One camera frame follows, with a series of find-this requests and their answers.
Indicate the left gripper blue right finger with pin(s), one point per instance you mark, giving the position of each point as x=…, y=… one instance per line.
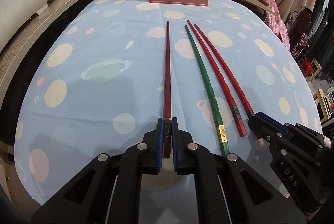
x=175, y=143

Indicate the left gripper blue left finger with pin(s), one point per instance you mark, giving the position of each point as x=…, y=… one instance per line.
x=160, y=141

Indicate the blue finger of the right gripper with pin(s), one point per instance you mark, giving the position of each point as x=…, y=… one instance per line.
x=283, y=129
x=261, y=126

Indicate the green chopstick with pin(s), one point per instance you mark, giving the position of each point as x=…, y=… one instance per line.
x=220, y=129

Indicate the light blue planet tablecloth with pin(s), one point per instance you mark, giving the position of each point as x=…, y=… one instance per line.
x=101, y=86

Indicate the pink pineapple apron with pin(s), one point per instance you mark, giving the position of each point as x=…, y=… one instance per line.
x=276, y=24

